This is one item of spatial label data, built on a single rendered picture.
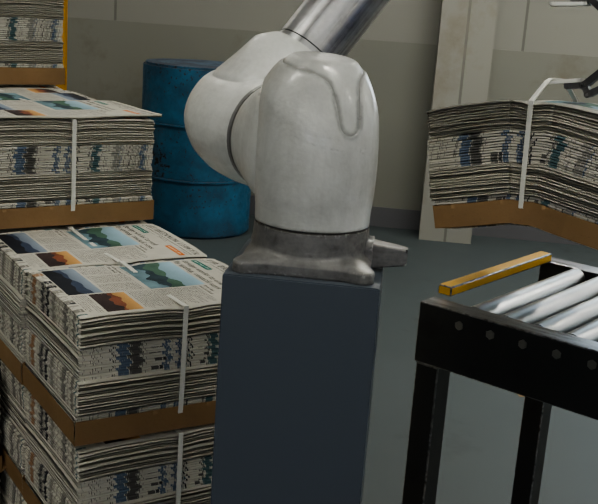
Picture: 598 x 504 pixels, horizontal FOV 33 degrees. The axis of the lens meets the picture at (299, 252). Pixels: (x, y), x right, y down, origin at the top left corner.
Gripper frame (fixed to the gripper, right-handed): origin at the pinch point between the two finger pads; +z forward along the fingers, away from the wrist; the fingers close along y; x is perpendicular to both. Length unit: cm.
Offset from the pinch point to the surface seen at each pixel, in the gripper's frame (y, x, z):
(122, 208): 37, -23, 86
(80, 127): 19, -32, 90
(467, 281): 46.6, -6.2, 12.4
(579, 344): 51, -23, -15
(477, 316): 50, -20, 5
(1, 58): 6, -5, 142
